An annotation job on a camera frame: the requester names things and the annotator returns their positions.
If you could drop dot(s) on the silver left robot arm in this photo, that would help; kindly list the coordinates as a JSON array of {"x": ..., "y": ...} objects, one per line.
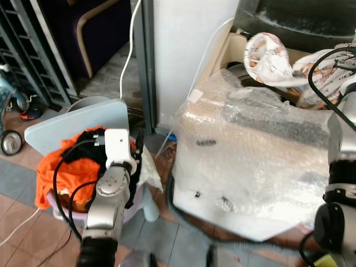
[{"x": 104, "y": 206}]

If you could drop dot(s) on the small white cloth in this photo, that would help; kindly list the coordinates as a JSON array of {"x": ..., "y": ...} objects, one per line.
[{"x": 150, "y": 175}]

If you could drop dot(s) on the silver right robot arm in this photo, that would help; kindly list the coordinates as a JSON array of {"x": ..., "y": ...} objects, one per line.
[{"x": 339, "y": 189}]

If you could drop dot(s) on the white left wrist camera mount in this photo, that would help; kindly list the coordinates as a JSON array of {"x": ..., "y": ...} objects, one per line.
[{"x": 118, "y": 144}]

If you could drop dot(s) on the grey door frame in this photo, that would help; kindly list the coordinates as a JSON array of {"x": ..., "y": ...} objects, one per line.
[{"x": 146, "y": 61}]

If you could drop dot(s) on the black garment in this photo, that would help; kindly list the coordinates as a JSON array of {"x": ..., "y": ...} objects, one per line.
[{"x": 89, "y": 146}]

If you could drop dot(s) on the small orange black toy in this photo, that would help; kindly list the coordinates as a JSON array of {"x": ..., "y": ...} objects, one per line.
[{"x": 30, "y": 114}]

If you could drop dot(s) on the white patterned garment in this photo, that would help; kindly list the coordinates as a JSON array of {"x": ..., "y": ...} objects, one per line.
[{"x": 270, "y": 61}]

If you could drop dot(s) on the dark grey basin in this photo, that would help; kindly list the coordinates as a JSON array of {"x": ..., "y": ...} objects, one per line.
[{"x": 300, "y": 16}]

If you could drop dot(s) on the orange garment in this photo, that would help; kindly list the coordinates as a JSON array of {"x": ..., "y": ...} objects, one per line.
[{"x": 67, "y": 172}]

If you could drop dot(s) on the black metal rack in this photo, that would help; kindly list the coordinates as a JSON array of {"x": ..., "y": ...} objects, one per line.
[{"x": 28, "y": 50}]

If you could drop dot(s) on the blue child tricycle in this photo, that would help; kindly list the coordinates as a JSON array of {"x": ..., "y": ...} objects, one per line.
[{"x": 10, "y": 142}]

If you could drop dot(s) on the dark armchair with wooden arm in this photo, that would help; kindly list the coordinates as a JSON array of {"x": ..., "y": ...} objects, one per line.
[{"x": 72, "y": 28}]

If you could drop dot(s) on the bubble-wrapped white washing machine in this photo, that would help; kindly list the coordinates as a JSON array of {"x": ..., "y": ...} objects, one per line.
[{"x": 250, "y": 161}]

